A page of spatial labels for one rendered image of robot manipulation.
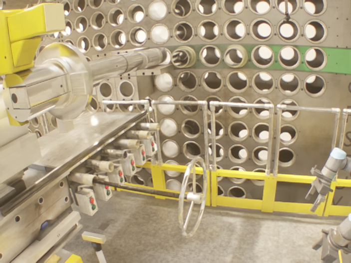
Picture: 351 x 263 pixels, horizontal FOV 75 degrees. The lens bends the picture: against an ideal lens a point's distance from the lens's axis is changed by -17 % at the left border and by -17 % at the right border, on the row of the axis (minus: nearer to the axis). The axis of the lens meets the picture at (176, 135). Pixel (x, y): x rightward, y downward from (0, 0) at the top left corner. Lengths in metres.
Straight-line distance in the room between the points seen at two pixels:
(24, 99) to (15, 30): 0.27
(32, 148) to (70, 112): 0.26
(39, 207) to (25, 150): 0.35
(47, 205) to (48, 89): 0.68
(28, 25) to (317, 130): 2.83
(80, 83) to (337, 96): 2.53
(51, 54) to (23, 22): 0.36
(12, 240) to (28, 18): 1.03
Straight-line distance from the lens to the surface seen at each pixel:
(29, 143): 1.36
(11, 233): 1.45
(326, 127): 3.11
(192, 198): 1.25
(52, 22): 0.97
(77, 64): 1.24
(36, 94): 1.13
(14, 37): 1.09
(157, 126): 2.22
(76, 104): 1.30
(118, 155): 1.77
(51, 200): 1.58
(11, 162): 1.31
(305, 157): 3.23
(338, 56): 2.97
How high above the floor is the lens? 1.59
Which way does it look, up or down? 21 degrees down
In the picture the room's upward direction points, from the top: 5 degrees counter-clockwise
